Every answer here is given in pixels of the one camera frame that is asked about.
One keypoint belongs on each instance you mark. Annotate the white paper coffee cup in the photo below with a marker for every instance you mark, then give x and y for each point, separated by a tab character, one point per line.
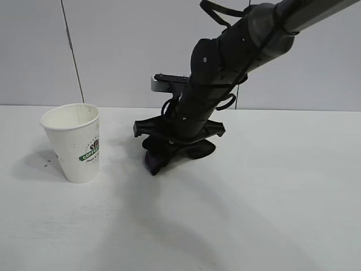
70	146

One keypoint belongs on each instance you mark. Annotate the dark purple cloth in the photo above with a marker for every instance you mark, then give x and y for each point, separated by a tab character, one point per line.
203	149

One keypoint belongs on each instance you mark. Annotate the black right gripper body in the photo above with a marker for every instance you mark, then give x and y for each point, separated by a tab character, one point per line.
197	113

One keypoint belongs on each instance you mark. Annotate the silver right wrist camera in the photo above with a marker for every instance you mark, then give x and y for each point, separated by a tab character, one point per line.
156	84

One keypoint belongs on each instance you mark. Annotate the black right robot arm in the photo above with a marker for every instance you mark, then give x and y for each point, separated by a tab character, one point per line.
268	28

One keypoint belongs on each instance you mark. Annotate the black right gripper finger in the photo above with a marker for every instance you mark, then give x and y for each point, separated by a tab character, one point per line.
175	152
158	149

